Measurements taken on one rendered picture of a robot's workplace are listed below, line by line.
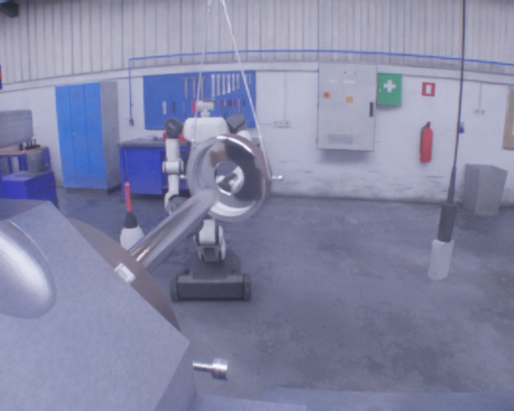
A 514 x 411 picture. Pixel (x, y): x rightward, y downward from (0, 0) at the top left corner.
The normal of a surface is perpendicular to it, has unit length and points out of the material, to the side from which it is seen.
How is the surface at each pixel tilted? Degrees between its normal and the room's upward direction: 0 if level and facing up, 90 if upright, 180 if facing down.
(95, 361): 45
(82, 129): 90
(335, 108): 90
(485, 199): 93
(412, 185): 90
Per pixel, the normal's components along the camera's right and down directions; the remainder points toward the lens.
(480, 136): -0.18, 0.28
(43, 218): 0.70, -0.65
